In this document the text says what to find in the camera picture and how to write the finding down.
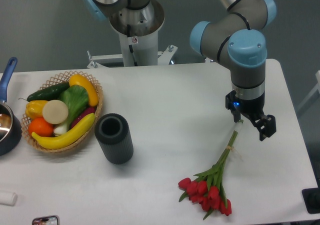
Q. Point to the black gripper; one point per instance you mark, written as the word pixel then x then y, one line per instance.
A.
pixel 253 110

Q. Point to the red tulip bouquet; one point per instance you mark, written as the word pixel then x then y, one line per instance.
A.
pixel 207 188

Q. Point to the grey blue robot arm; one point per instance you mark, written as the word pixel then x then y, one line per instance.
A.
pixel 235 42

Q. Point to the black device at edge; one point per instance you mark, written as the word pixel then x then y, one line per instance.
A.
pixel 311 197

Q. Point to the dark grey ribbed vase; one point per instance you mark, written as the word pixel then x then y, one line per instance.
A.
pixel 113 134

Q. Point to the purple eggplant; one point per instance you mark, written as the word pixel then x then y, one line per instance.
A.
pixel 87 111

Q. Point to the yellow banana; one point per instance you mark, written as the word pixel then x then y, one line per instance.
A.
pixel 68 138

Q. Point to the green lettuce leaf vegetable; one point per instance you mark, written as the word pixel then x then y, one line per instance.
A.
pixel 76 99

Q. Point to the woven wicker basket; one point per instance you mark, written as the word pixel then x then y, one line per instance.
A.
pixel 59 78

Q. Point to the beige round disc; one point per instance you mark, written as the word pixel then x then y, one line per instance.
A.
pixel 55 112

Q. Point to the green cucumber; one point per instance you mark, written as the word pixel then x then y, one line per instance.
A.
pixel 48 93

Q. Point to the orange fruit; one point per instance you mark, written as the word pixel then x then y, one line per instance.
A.
pixel 41 127

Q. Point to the yellow bell pepper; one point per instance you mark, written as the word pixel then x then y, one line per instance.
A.
pixel 34 109

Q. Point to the smartphone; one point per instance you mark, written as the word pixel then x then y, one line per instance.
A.
pixel 46 220

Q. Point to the white cylindrical object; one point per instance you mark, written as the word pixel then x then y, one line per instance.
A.
pixel 8 198

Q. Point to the white frame at right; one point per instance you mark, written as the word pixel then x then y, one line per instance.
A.
pixel 311 96

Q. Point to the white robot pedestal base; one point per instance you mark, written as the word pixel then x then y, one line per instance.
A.
pixel 138 37

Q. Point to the blue handled saucepan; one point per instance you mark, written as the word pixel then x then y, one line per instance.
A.
pixel 10 127

